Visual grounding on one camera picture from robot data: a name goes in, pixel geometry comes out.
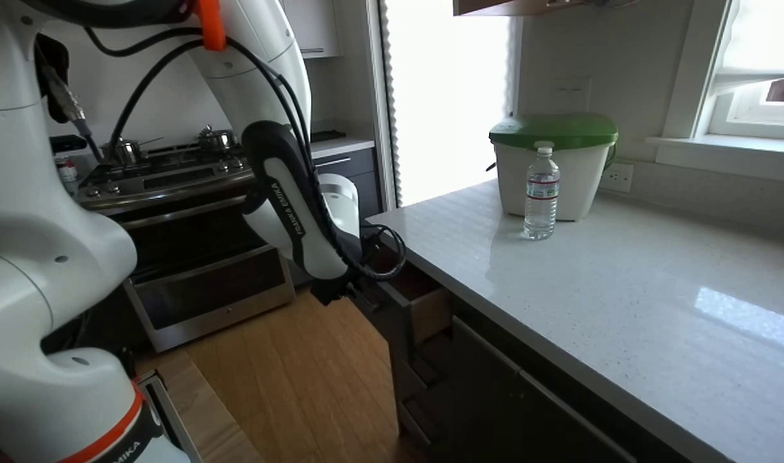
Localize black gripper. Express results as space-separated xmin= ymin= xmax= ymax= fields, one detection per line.
xmin=311 ymin=265 xmax=380 ymax=307

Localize dark drawer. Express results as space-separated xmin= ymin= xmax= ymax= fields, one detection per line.
xmin=367 ymin=263 xmax=452 ymax=402

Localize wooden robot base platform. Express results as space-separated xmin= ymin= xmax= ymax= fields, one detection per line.
xmin=138 ymin=353 xmax=266 ymax=463

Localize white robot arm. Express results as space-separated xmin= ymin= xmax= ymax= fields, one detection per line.
xmin=0 ymin=0 xmax=362 ymax=463

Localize grey cabinet beside oven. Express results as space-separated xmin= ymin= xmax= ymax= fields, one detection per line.
xmin=311 ymin=139 xmax=383 ymax=218

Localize stainless steel oven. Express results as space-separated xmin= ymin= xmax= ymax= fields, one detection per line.
xmin=78 ymin=142 xmax=295 ymax=353

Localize dark island cabinet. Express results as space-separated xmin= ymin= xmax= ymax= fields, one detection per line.
xmin=371 ymin=247 xmax=719 ymax=463

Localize clear plastic water bottle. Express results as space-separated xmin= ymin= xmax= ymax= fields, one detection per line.
xmin=525 ymin=142 xmax=560 ymax=241

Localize white glass door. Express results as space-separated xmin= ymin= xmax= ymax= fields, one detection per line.
xmin=383 ymin=0 xmax=515 ymax=205

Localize white bin with green lid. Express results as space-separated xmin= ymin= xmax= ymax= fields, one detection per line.
xmin=489 ymin=114 xmax=619 ymax=221

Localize black braided cable bundle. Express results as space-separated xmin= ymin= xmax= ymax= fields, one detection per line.
xmin=80 ymin=21 xmax=412 ymax=284

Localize wooden wall shelf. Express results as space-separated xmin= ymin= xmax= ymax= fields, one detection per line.
xmin=449 ymin=0 xmax=598 ymax=19

